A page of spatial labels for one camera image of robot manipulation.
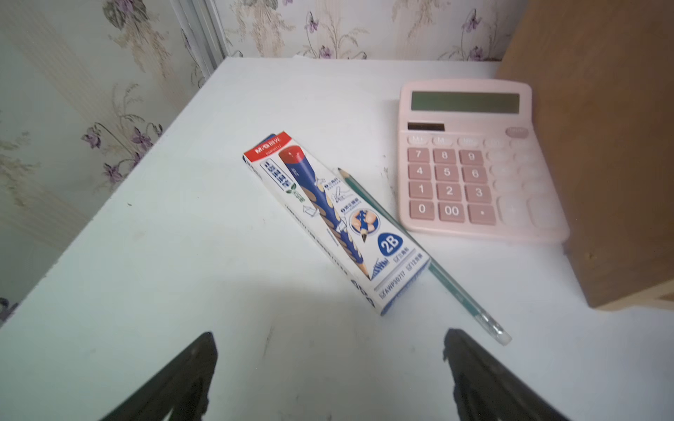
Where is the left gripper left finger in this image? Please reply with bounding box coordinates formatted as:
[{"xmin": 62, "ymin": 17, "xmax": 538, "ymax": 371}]
[{"xmin": 104, "ymin": 332, "xmax": 218, "ymax": 420}]

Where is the pencil box 2B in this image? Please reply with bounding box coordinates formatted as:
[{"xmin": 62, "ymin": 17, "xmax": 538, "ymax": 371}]
[{"xmin": 243, "ymin": 133, "xmax": 430, "ymax": 315}]

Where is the wooden shelf organizer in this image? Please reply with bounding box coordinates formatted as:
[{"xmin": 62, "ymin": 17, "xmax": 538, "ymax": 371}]
[{"xmin": 497, "ymin": 1, "xmax": 673, "ymax": 310}]

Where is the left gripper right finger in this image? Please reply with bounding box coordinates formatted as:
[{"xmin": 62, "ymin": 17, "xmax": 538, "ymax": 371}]
[{"xmin": 443, "ymin": 329, "xmax": 566, "ymax": 421}]

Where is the pink calculator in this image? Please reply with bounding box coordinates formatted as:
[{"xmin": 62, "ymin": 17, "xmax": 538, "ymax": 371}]
[{"xmin": 398, "ymin": 79, "xmax": 570, "ymax": 245}]

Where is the green pencil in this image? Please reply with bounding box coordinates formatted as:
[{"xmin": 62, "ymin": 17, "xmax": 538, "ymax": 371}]
[{"xmin": 336, "ymin": 167, "xmax": 513, "ymax": 347}]

